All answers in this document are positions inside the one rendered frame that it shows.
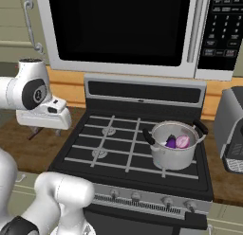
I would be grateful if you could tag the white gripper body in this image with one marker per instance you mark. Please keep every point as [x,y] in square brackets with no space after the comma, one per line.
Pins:
[41,118]

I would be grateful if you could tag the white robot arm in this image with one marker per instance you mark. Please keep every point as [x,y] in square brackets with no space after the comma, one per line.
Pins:
[19,90]

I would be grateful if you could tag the purple eggplant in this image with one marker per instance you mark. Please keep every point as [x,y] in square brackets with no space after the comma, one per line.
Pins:
[171,142]

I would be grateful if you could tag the red onion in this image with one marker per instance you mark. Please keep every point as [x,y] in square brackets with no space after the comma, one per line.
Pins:
[183,141]

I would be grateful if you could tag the beige drawer front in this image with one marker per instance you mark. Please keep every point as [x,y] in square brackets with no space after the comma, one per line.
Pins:
[23,194]

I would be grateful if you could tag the black and silver stove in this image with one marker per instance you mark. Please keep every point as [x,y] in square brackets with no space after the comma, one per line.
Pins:
[126,150]

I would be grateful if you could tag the silver stove knob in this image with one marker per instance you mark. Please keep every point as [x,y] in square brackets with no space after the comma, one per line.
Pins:
[136,196]
[114,193]
[167,202]
[190,206]

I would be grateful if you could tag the white microwave oven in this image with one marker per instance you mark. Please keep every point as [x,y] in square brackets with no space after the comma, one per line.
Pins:
[126,30]

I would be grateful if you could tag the grey toaster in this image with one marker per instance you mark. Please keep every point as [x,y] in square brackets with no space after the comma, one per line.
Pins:
[229,131]

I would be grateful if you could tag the beige base cupboard door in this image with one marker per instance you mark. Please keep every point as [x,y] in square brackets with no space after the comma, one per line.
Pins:
[226,220]

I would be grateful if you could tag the beige wall cupboard door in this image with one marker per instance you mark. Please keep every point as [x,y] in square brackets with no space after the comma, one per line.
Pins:
[12,21]

